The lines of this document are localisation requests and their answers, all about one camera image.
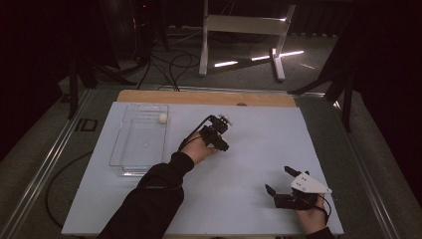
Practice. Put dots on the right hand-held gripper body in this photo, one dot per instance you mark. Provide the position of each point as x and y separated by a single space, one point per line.
297 200

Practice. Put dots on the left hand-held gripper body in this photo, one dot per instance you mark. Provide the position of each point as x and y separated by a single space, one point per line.
214 139

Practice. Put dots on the clear plastic container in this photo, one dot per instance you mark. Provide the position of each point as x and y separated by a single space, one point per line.
139 139

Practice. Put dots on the person's left hand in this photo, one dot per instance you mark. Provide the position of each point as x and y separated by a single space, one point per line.
195 151

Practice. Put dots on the person's right hand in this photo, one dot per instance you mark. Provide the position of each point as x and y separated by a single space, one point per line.
313 219

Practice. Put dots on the wooden board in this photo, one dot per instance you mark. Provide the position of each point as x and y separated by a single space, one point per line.
199 98

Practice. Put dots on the black angled stand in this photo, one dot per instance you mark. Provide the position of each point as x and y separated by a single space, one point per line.
346 99

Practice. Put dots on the black tripod stand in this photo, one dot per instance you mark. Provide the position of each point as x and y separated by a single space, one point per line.
73 86

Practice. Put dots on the aluminium floor rail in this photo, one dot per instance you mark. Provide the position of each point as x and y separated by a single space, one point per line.
365 186
43 166

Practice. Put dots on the white metal stand frame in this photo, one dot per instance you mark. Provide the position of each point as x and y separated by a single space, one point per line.
244 25

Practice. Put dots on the black rectangular bracket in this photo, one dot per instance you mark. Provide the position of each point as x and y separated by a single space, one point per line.
86 125

